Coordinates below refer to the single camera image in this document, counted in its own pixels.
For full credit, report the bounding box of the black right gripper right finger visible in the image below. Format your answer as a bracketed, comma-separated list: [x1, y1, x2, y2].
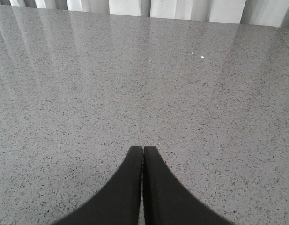
[142, 146, 232, 225]

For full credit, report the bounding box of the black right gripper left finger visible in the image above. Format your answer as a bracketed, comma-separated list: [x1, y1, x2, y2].
[55, 146, 143, 225]

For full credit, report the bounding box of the white pleated curtain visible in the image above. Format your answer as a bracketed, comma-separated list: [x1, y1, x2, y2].
[0, 0, 289, 28]

